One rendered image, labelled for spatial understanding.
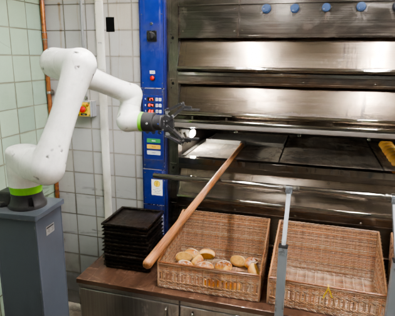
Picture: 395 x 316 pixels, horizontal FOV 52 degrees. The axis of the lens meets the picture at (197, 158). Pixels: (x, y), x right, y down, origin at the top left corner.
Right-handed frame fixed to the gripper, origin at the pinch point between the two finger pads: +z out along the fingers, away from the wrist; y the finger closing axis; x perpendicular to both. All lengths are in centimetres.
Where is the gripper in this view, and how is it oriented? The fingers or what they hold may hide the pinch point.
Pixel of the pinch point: (196, 124)
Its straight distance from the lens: 188.5
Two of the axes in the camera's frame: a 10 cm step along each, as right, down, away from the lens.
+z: 9.6, 0.7, -2.6
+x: -2.7, 2.3, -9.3
